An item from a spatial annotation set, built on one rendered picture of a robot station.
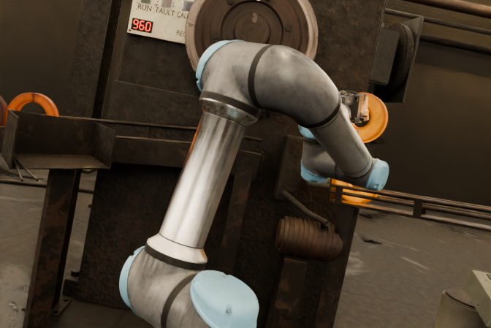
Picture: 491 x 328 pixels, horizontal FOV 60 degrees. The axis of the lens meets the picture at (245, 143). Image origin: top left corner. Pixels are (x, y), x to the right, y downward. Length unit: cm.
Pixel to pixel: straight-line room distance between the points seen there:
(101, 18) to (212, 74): 361
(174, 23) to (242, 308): 124
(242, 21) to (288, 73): 77
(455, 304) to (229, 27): 103
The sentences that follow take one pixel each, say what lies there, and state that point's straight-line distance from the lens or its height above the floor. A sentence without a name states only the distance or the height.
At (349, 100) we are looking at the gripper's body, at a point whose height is 94.
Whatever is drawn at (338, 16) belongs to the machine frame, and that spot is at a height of 128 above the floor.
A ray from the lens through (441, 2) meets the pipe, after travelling 778.
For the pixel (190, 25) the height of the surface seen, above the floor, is 111.
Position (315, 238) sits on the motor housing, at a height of 49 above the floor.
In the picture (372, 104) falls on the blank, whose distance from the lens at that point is 135.
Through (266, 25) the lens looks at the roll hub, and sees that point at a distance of 147.
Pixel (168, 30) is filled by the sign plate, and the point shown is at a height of 110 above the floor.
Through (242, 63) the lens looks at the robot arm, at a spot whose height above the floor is 93.
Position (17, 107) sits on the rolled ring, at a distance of 175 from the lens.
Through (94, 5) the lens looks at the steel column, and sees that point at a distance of 440.
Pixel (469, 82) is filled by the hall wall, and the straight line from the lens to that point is 865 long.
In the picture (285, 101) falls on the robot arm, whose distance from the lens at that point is 72.
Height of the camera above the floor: 85
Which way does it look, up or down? 4 degrees down
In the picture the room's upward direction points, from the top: 11 degrees clockwise
